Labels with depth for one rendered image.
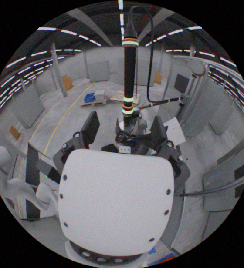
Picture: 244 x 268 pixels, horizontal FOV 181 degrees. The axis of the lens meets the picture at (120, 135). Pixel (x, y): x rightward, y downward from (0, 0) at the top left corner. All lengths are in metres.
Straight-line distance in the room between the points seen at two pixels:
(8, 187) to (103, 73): 7.69
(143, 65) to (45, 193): 6.24
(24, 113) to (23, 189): 5.93
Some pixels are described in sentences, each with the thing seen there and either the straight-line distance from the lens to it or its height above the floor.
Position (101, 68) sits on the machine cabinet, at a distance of 7.58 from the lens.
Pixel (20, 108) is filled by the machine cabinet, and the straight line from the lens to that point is 6.28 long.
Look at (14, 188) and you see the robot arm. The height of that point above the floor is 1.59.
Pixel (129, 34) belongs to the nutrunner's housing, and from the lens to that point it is 0.26.
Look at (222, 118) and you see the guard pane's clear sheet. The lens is 0.78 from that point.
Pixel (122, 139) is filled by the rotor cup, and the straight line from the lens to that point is 0.58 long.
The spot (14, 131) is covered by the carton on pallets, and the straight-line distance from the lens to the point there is 8.20.
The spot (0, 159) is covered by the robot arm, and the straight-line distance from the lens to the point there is 0.40.
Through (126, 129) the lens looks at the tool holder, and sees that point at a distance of 0.36.
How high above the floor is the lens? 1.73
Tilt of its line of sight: 54 degrees down
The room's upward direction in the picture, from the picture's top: 1 degrees counter-clockwise
